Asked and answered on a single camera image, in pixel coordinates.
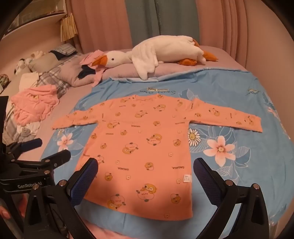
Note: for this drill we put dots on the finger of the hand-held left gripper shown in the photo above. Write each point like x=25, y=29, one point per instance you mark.
x=29, y=143
x=58, y=157

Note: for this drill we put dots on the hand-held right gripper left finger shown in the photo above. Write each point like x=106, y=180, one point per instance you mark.
x=83, y=183

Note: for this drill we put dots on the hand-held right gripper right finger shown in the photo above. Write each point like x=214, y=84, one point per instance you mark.
x=206, y=183

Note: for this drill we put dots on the orange duck print shirt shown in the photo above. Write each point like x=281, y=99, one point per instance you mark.
x=142, y=142

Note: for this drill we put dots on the pile of pink clothes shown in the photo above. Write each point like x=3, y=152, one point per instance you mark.
x=34, y=101

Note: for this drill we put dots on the person's left hand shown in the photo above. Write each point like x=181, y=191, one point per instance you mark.
x=4, y=211

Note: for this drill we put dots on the white cloth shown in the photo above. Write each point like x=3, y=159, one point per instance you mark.
x=27, y=79

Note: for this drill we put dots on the green patterned object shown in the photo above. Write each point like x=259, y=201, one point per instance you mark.
x=3, y=81

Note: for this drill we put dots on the black and white plush toy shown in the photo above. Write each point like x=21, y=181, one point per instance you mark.
x=21, y=64

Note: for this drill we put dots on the plaid and grey pillow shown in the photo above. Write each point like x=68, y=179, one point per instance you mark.
x=69, y=73

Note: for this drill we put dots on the blue floral blanket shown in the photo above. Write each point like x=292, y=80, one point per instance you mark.
x=241, y=103

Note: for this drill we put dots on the navy garment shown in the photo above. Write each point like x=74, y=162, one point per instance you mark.
x=86, y=72

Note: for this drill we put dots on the folded plaid cloth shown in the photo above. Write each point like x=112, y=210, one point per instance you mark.
x=65, y=49

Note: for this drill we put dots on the pink garment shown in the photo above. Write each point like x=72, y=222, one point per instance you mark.
x=91, y=57

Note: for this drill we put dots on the white shelf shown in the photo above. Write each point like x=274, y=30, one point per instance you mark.
x=29, y=25

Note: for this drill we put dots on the lilac pillow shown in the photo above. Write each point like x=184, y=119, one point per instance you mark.
x=174, y=69

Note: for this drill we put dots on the beige hanging fringe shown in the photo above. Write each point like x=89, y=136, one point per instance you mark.
x=67, y=26

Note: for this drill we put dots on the white goose plush toy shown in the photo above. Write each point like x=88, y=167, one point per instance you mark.
x=147, y=55

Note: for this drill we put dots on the pink curtain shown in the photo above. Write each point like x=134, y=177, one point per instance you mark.
x=241, y=29
x=98, y=23

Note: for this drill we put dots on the green curtain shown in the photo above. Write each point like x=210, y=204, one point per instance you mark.
x=160, y=18

